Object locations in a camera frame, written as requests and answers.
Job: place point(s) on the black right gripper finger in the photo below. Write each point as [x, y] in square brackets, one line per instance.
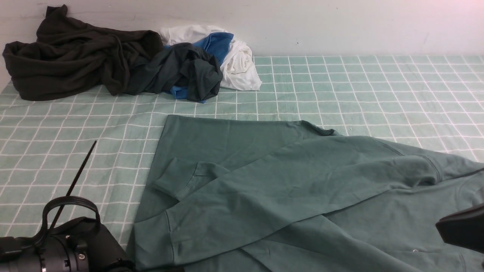
[464, 228]

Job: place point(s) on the green long-sleeve top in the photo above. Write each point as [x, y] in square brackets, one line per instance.
[242, 196]

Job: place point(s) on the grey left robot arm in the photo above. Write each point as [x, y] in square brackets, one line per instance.
[72, 247]

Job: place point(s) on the white crumpled garment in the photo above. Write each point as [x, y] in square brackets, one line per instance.
[238, 67]

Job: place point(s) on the blue crumpled garment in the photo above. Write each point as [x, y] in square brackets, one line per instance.
[217, 45]

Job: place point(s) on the dark teal crumpled garment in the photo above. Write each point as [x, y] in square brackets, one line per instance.
[160, 73]

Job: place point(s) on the green checkered table cloth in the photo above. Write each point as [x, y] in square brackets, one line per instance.
[433, 102]

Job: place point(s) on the black-brown crumpled garment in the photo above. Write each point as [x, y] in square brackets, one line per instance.
[69, 57]

